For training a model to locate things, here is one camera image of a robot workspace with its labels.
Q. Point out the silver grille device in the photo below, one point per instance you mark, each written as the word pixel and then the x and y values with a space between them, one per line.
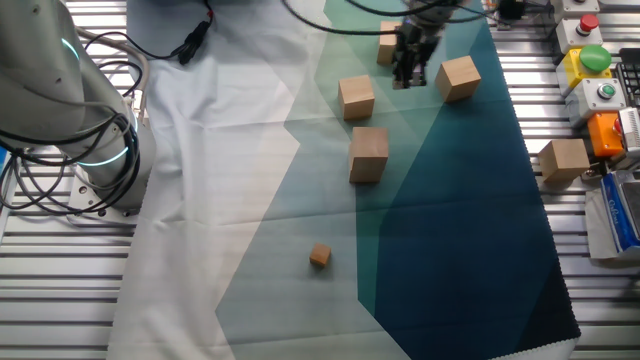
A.
pixel 631 130

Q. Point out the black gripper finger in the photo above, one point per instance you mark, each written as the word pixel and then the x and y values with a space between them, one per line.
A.
pixel 402 67

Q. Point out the yellow box green button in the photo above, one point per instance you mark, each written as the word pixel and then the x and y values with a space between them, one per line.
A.
pixel 572 70

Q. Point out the black keyboard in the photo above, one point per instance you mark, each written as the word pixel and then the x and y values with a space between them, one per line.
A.
pixel 631 75

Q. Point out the blue green white cloth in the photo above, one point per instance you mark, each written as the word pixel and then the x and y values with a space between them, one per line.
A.
pixel 450 225

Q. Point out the grey box red button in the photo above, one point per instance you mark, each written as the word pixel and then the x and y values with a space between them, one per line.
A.
pixel 572 35

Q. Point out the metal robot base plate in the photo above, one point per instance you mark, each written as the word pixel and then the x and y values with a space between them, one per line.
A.
pixel 82 197

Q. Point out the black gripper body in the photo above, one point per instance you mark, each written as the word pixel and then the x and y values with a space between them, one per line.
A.
pixel 420 37

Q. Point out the orange button box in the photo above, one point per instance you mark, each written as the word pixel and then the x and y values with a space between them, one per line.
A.
pixel 602 135

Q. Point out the grey box small green button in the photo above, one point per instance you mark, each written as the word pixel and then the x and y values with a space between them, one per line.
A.
pixel 587 102

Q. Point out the blue silver packet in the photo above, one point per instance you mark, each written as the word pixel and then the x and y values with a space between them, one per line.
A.
pixel 617 215

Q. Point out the small wooden cube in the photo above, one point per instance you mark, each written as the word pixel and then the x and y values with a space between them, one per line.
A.
pixel 320 255

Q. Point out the metal clamp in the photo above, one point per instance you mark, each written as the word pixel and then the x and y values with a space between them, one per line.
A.
pixel 505 15

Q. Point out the wooden cube block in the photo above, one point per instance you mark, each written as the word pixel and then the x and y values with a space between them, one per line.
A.
pixel 356 97
pixel 368 176
pixel 386 47
pixel 457 78
pixel 564 160
pixel 370 147

